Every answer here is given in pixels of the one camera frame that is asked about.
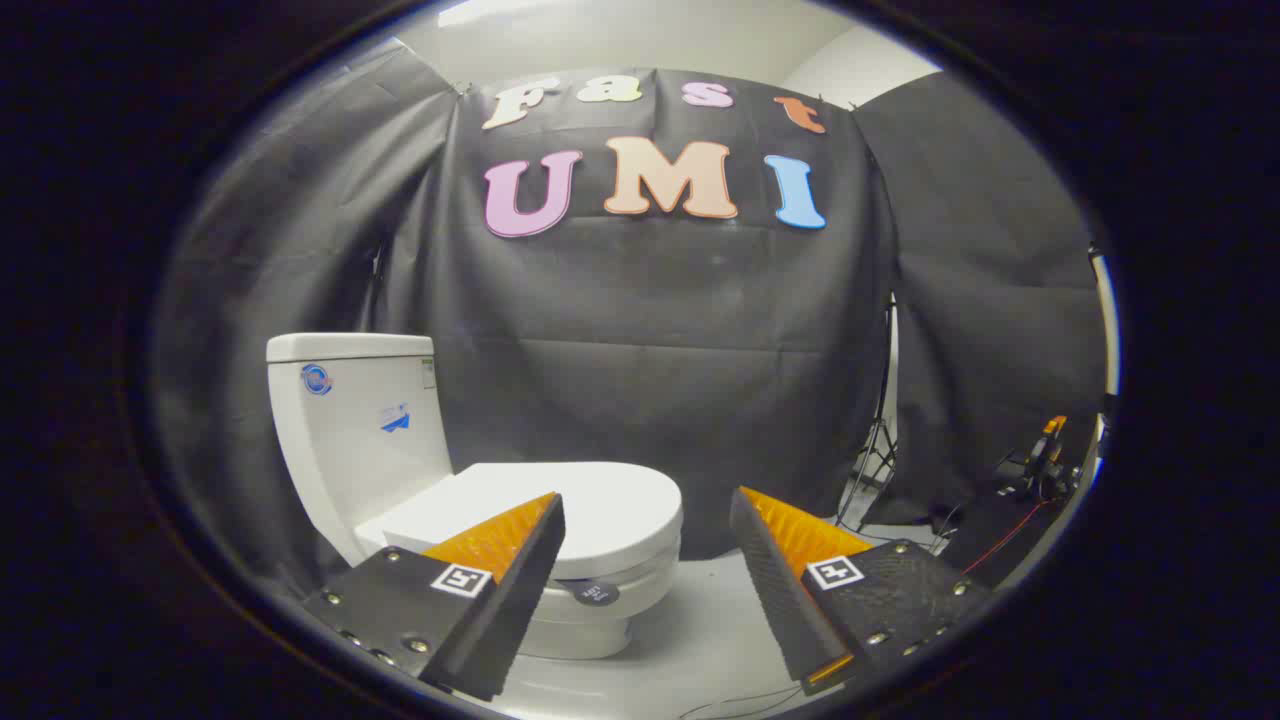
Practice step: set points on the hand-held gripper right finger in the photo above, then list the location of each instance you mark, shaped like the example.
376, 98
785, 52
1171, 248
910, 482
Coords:
775, 590

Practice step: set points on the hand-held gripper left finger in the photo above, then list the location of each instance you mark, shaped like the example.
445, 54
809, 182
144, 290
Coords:
520, 590

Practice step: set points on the black backdrop cloth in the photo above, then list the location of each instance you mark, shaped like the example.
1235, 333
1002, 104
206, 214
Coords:
650, 330

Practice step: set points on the black round lid pull tab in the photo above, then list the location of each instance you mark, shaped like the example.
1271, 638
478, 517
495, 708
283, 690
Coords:
597, 593

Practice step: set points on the white toilet lid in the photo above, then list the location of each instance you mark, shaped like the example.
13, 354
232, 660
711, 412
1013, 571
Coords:
620, 510

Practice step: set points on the black case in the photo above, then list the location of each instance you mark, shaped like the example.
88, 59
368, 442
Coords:
1000, 535

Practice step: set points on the black tripod stand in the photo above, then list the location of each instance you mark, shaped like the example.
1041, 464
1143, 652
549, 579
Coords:
880, 440

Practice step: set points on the orange black hand-held device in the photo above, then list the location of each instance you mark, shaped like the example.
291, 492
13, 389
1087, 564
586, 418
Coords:
1045, 460

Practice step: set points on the white ceramic toilet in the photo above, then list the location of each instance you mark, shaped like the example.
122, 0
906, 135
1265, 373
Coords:
350, 450

